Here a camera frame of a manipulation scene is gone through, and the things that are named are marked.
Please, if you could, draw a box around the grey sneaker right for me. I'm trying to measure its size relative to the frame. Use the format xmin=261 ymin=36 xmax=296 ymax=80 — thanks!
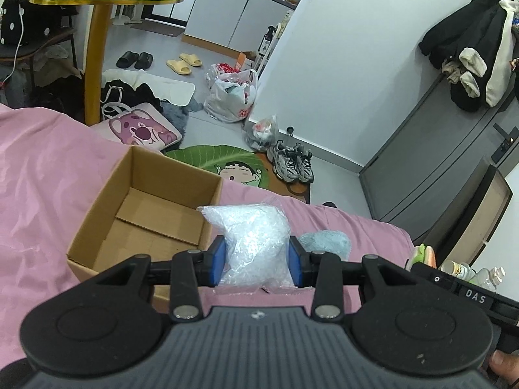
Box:
xmin=291 ymin=142 xmax=314 ymax=183

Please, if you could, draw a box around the round white yellow table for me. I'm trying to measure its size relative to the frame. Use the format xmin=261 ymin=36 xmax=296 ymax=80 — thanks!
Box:
xmin=30 ymin=0 xmax=183 ymax=125

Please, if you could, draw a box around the white red shopping bag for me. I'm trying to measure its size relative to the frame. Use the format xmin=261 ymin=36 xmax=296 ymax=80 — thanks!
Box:
xmin=203 ymin=63 xmax=258 ymax=123

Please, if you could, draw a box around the pink bed sheet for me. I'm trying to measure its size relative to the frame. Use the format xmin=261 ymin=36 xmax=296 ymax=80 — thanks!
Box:
xmin=1 ymin=107 xmax=413 ymax=364

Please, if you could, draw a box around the grey fluffy plush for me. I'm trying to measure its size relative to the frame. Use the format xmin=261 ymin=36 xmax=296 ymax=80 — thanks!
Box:
xmin=297 ymin=230 xmax=352 ymax=261

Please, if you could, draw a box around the brown cardboard box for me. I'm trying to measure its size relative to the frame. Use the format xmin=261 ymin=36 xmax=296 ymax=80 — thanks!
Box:
xmin=66 ymin=145 xmax=225 ymax=314

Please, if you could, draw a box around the white kitchen cabinet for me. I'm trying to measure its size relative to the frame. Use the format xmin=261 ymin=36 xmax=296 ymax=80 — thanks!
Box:
xmin=182 ymin=0 xmax=296 ymax=56

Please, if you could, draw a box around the grey entrance door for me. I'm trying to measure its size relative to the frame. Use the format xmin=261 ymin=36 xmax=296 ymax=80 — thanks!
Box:
xmin=360 ymin=78 xmax=518 ymax=242

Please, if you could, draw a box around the black clothes pile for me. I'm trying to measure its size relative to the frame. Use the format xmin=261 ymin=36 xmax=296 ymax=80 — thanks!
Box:
xmin=100 ymin=79 xmax=161 ymax=111

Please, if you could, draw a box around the clear plastic filling bag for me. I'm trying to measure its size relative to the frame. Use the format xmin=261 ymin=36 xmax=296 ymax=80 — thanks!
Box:
xmin=198 ymin=198 xmax=294 ymax=289

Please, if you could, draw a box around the pink bear cushion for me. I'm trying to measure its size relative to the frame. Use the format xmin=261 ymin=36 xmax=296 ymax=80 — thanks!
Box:
xmin=91 ymin=103 xmax=182 ymax=151

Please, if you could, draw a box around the white floor mat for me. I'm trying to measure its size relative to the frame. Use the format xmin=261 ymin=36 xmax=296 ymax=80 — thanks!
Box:
xmin=102 ymin=69 xmax=195 ymax=106

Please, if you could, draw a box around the burger plush toy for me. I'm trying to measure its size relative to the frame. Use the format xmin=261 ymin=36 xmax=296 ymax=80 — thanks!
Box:
xmin=405 ymin=244 xmax=436 ymax=270

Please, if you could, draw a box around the black slipper right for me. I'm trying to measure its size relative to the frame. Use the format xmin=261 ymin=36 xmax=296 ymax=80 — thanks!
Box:
xmin=135 ymin=52 xmax=154 ymax=70

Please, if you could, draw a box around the green leaf cartoon rug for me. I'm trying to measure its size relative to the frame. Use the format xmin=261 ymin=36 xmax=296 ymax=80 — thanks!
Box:
xmin=163 ymin=145 xmax=310 ymax=204

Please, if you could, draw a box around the yellow slipper near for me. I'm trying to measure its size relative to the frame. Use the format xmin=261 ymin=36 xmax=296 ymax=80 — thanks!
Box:
xmin=166 ymin=60 xmax=192 ymax=76

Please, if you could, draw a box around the yellow slipper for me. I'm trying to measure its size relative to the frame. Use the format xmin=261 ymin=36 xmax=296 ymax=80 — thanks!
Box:
xmin=179 ymin=53 xmax=203 ymax=68
xmin=166 ymin=60 xmax=192 ymax=76

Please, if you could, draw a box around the small clear plastic bag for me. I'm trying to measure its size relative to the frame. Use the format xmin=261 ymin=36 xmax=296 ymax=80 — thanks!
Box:
xmin=244 ymin=115 xmax=279 ymax=153

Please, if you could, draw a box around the black spray bottle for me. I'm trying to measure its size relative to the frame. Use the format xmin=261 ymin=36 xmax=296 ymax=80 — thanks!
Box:
xmin=258 ymin=26 xmax=276 ymax=57

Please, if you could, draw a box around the yellow slipper far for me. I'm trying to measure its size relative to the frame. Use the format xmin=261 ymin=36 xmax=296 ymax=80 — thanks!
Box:
xmin=179 ymin=53 xmax=203 ymax=68

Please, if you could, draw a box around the black polka dot bag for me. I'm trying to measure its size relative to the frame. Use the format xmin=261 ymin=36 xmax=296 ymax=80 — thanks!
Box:
xmin=1 ymin=0 xmax=78 ymax=47

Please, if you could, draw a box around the grey sneaker left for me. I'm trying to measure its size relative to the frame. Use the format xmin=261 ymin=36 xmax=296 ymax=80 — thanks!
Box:
xmin=267 ymin=140 xmax=300 ymax=183

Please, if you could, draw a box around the hanging black white jacket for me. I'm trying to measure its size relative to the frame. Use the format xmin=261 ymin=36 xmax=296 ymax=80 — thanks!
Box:
xmin=419 ymin=0 xmax=518 ymax=112

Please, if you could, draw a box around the right hand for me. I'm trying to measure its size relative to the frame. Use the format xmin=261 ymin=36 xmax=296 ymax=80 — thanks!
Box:
xmin=489 ymin=350 xmax=519 ymax=388

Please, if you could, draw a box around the grey sneaker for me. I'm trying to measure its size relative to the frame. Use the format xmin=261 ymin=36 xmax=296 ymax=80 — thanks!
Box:
xmin=291 ymin=142 xmax=314 ymax=183
xmin=267 ymin=140 xmax=300 ymax=183

